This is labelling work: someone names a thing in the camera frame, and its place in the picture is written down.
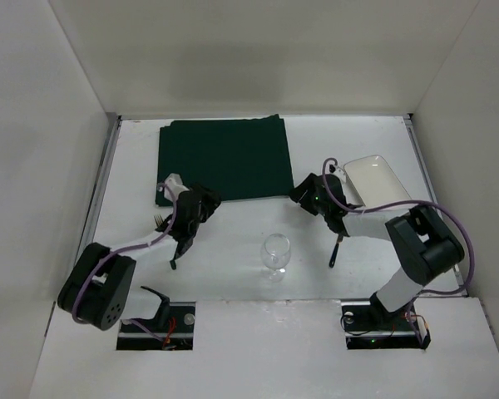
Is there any white rectangular plate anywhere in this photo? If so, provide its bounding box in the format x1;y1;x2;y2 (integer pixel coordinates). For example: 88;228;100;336
343;155;411;208

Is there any dark green cloth placemat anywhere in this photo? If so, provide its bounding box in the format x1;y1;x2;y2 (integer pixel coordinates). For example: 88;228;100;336
157;115;294;201

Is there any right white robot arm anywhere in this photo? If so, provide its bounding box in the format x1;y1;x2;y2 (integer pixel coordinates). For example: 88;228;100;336
289;173;464;325

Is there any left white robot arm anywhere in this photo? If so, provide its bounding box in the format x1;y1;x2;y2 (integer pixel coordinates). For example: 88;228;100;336
57;174;221;331

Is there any clear wine glass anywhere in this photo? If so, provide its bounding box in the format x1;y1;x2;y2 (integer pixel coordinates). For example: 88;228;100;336
260;234;291;283

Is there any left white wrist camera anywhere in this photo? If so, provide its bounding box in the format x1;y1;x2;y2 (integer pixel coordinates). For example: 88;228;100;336
164;173;188;198

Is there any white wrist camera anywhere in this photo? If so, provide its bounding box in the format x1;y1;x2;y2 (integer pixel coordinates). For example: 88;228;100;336
334;165;348;184
164;173;188;198

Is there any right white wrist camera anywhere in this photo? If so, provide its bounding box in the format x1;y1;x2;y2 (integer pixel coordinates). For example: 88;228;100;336
334;165;348;184

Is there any gold fork black handle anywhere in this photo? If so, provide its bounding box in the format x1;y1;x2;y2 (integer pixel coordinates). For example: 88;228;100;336
154;214;171;232

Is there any gold knife black handle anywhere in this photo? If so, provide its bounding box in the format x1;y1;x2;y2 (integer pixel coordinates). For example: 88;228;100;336
329;234;343;268

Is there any left aluminium table rail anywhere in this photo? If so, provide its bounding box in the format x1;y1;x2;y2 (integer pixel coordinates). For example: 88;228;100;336
66;115;122;300

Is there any aluminium table rail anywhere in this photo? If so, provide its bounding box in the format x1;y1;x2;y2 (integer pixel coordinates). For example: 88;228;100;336
403;114;471;288
66;115;122;300

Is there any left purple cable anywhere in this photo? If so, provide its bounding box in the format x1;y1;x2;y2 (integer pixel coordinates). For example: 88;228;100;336
72;182;180;338

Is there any purple cable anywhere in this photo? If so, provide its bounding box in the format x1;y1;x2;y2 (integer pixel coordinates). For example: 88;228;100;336
72;182;180;338
322;157;475;346

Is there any right aluminium table rail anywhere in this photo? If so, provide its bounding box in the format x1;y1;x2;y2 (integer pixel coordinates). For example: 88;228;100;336
403;114;471;288

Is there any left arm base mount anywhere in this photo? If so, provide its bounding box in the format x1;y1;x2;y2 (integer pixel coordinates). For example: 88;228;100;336
116;302;196;352

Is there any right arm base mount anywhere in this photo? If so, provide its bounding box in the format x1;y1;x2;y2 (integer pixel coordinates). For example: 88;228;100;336
340;301;432;350

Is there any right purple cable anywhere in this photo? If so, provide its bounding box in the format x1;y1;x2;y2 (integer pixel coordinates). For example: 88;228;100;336
322;157;475;346

